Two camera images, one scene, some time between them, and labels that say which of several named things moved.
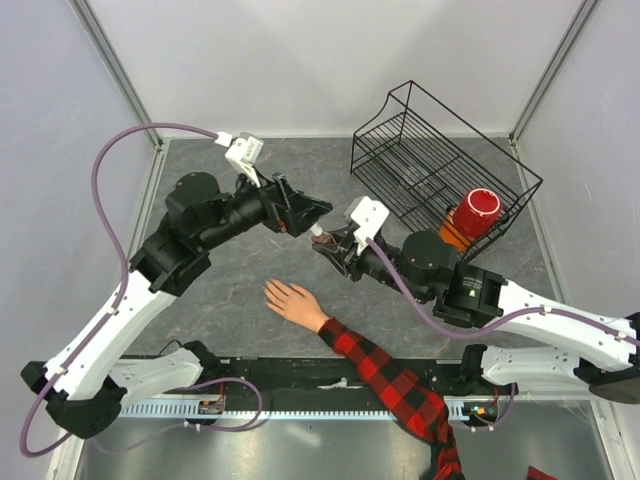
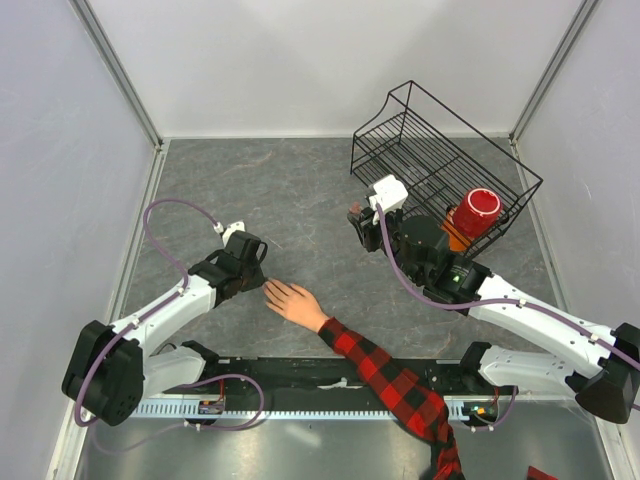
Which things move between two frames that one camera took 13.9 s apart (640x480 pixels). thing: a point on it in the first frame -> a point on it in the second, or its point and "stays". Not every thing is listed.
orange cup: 452,235 stays
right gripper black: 344,257 -> 364,223
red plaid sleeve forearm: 416,403 stays
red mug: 478,213 stays
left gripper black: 288,209 -> 257,280
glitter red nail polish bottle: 324,238 -> 355,209
